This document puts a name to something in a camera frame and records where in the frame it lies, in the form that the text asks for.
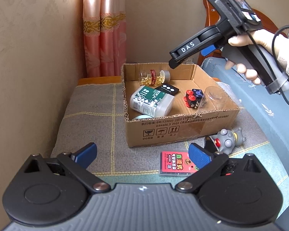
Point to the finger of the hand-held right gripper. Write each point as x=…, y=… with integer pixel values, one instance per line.
x=208, y=50
x=187, y=45

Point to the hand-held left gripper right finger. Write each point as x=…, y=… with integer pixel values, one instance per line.
x=198, y=156

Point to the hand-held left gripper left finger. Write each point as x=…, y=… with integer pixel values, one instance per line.
x=88, y=152

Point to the cardboard box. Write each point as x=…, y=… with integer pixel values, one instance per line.
x=173, y=130

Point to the clear plastic jar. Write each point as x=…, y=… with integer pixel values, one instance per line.
x=214, y=96

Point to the black remote with white dots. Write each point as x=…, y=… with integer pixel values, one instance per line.
x=167, y=89

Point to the yellow capsule bottle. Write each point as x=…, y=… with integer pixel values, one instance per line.
x=149, y=77

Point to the mint green oval case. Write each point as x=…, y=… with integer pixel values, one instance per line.
x=142, y=118

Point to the white bottle with green label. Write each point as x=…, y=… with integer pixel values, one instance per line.
x=147, y=98

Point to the person's right hand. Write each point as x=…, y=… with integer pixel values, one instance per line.
x=262, y=38

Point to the wooden chair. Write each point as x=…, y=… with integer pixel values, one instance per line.
x=210, y=14

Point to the red card packet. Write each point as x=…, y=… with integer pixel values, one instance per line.
x=175, y=163

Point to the grey rubber toy animal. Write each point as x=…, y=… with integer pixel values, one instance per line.
x=226, y=142

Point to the grey-green plaid blanket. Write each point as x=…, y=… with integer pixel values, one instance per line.
x=134, y=158

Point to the pink patterned curtain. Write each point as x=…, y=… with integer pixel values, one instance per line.
x=103, y=41

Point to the white wall socket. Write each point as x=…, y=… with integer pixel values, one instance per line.
x=189, y=61

